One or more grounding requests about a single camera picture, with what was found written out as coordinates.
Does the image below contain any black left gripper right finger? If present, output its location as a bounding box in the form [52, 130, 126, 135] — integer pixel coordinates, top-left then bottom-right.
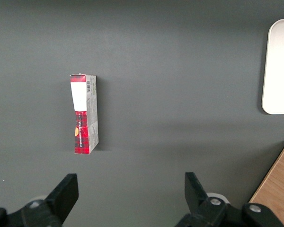
[174, 172, 284, 227]

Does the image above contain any wooden drawer cabinet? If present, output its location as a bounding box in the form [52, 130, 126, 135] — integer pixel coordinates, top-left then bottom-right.
[248, 140, 284, 227]

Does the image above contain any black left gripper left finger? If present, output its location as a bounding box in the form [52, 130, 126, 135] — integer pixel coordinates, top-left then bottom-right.
[5, 173, 80, 227]

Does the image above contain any beige plastic tray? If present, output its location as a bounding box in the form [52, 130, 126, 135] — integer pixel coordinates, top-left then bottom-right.
[261, 18, 284, 115]

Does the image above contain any red plaid cardboard box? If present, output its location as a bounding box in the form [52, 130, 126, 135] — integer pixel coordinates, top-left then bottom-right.
[69, 73, 99, 155]

